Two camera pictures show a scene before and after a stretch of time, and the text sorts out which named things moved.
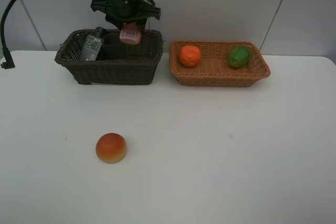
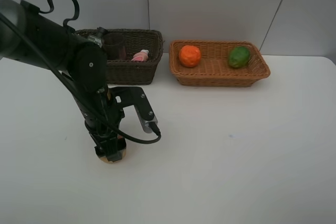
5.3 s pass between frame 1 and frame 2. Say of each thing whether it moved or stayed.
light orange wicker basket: stayed
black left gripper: moved
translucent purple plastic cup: stayed
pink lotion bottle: moved
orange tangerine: stayed
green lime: stayed
